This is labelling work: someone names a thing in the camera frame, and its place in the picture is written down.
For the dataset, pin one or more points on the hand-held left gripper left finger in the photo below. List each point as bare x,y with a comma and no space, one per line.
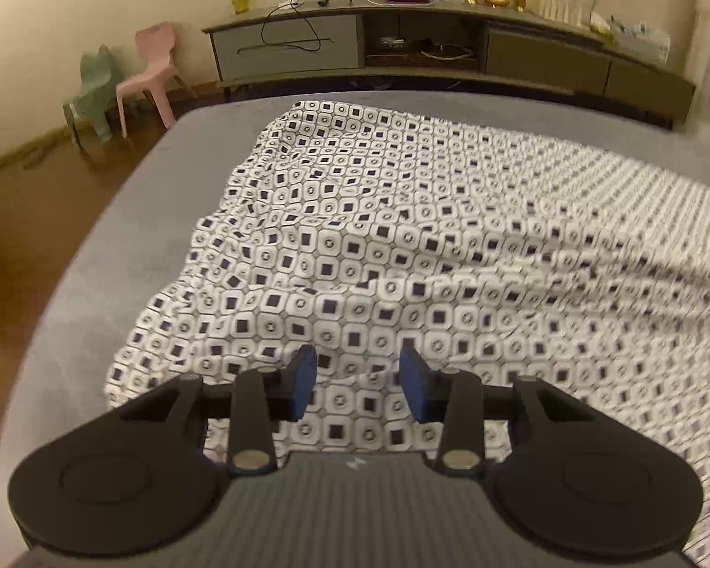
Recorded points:
303,381

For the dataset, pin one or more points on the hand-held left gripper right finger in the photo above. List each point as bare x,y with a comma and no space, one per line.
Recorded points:
413,384

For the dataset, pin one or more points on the white square-patterned garment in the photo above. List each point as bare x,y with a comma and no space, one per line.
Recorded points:
449,260

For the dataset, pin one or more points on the pink plastic chair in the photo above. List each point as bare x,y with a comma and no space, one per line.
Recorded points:
151,80

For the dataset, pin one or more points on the green plastic chair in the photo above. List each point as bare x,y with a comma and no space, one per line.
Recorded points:
97,97

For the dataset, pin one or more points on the long grey sideboard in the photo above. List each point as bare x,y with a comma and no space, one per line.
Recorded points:
544,56

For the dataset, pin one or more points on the yellow cup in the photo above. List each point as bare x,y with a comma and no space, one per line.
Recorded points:
240,2

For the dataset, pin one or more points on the gold tissue box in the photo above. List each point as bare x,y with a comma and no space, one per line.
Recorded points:
600,28

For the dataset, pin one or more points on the set of clear glasses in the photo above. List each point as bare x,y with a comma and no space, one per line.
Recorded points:
562,9

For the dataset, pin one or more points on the white storage box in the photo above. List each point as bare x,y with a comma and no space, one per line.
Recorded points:
642,41

